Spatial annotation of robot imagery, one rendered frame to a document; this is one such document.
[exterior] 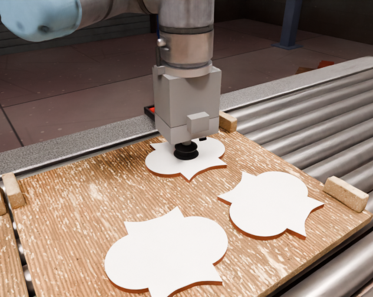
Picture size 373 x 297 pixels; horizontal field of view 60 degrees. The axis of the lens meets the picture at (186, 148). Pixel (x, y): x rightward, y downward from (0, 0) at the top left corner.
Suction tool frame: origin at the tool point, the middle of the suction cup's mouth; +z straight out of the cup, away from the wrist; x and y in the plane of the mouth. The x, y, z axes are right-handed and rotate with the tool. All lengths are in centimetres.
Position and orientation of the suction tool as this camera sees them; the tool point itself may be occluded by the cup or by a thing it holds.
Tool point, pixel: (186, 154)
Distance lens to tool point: 55.0
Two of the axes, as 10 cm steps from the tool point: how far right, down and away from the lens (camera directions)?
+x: -4.5, -4.7, 7.6
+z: 0.0, 8.5, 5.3
